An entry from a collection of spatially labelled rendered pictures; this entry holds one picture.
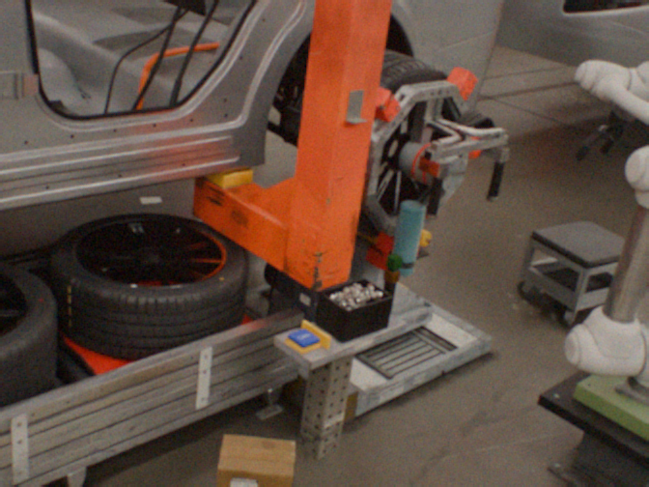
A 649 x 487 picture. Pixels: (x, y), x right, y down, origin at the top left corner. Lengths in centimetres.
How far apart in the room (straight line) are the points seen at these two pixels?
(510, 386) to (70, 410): 175
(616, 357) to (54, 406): 164
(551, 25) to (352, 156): 304
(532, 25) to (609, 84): 266
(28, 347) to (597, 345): 166
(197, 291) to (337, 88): 77
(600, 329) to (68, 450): 160
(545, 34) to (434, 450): 317
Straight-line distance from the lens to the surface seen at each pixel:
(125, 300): 271
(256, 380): 292
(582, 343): 276
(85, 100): 352
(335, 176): 263
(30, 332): 253
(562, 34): 551
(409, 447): 305
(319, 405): 281
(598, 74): 298
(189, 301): 272
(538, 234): 406
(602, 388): 296
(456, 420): 323
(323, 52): 258
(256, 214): 292
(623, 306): 273
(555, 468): 312
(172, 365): 264
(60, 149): 268
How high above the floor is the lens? 184
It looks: 24 degrees down
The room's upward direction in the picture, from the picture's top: 8 degrees clockwise
